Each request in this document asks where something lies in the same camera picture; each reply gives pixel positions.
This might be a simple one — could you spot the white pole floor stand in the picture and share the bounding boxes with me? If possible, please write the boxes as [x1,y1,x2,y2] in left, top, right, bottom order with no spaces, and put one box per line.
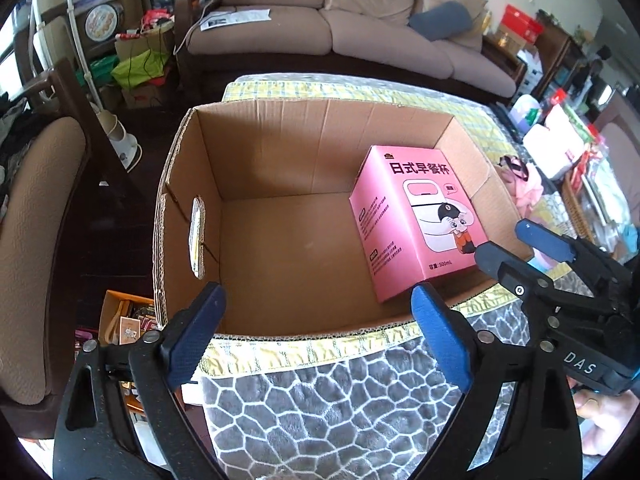
[62,0,144,173]

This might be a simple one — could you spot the small cardboard floor box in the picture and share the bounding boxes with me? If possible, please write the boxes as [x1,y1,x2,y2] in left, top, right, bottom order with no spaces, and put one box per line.
[121,84,169,110]

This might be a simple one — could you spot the pink printed carton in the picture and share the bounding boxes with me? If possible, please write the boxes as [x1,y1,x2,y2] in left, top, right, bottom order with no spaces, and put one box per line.
[349,145,491,304]

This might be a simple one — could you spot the dark wooden chair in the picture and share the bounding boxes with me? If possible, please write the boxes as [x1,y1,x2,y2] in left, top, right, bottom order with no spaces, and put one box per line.
[14,15,126,186]

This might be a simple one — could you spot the pink cloth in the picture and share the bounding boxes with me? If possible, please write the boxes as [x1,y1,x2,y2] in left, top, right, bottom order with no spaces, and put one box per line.
[499,155,545,212]

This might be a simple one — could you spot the pile of clothes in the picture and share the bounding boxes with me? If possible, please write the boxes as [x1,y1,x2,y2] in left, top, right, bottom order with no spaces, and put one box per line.
[0,91,32,173]

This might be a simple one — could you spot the blue-grey pillow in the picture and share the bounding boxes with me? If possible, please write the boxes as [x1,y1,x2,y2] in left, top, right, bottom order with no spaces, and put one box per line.
[407,1,473,39]

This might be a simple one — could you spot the grey patterned plush blanket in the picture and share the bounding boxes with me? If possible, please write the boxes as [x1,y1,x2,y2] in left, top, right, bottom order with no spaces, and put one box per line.
[199,287,593,480]

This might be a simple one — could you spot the brown upholstered armchair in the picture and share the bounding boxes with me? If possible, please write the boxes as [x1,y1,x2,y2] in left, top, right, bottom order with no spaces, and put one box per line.
[0,57,103,411]

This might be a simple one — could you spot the green plastic crate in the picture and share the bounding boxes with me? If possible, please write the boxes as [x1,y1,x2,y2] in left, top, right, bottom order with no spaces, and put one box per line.
[75,56,121,86]

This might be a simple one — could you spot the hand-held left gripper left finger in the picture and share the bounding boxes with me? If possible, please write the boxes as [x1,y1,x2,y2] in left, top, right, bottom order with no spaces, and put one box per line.
[52,282,228,480]

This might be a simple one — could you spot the large cardboard box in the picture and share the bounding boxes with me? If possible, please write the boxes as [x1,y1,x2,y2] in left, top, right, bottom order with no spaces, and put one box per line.
[151,98,536,343]

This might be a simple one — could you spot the round printed tin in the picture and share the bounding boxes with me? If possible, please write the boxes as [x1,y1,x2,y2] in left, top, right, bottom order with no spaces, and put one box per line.
[84,2,124,42]

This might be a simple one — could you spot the lime green bag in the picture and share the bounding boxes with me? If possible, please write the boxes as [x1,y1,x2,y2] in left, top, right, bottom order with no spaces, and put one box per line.
[111,49,171,88]

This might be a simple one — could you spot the person's right hand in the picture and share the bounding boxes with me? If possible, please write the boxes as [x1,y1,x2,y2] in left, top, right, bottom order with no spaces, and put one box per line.
[567,377,640,457]

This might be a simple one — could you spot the red gift box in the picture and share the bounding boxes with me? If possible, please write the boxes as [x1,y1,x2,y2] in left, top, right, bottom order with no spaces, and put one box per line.
[499,4,544,44]

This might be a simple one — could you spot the brown bag with clutter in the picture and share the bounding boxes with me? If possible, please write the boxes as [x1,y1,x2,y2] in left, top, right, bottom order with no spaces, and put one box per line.
[115,24,174,61]

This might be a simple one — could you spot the dark wooden shelf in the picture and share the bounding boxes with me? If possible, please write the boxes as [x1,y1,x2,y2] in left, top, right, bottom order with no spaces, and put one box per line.
[531,22,587,107]

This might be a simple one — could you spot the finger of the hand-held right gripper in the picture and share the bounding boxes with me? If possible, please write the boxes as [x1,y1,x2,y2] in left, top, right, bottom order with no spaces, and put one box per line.
[474,241,608,333]
[515,218,628,301]

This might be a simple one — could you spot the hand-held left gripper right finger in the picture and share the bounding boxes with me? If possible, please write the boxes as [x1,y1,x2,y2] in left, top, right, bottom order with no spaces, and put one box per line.
[410,282,586,480]

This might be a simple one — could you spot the open box of trinkets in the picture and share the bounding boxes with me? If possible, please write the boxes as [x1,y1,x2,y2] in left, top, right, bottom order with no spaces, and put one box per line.
[97,289,162,347]

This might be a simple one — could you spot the white plastic bag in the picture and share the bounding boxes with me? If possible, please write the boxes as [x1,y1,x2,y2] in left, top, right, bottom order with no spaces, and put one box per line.
[522,104,587,181]

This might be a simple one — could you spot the yellow plaid cloth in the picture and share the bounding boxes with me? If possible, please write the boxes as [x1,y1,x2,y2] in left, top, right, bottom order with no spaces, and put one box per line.
[220,74,531,161]

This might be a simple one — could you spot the white paper sheets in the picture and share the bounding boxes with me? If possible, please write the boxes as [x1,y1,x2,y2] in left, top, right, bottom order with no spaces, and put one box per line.
[200,7,272,32]

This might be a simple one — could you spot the brown fabric sofa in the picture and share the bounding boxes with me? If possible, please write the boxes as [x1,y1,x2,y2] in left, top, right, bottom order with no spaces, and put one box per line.
[185,0,518,106]

